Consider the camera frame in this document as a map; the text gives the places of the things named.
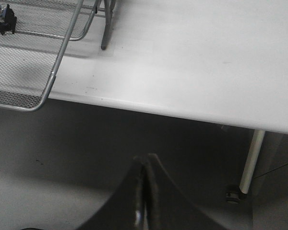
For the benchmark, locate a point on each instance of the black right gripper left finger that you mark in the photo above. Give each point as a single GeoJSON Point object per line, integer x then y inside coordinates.
{"type": "Point", "coordinates": [125, 209]}

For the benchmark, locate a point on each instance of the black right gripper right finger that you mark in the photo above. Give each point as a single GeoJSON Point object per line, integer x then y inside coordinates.
{"type": "Point", "coordinates": [166, 207]}

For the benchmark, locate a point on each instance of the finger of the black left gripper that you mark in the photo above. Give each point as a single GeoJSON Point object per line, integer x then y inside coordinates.
{"type": "Point", "coordinates": [9, 21]}

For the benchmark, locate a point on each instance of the silver mesh tray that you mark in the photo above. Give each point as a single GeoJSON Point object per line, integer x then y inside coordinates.
{"type": "Point", "coordinates": [30, 58]}
{"type": "Point", "coordinates": [85, 17]}

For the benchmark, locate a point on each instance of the table caster wheel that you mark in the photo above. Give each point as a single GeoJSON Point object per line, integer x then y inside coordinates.
{"type": "Point", "coordinates": [233, 196]}

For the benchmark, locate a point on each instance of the white table leg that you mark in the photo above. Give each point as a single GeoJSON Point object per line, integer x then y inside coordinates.
{"type": "Point", "coordinates": [251, 161]}

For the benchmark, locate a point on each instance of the grey metal rack frame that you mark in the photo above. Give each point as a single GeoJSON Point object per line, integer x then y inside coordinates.
{"type": "Point", "coordinates": [108, 8]}

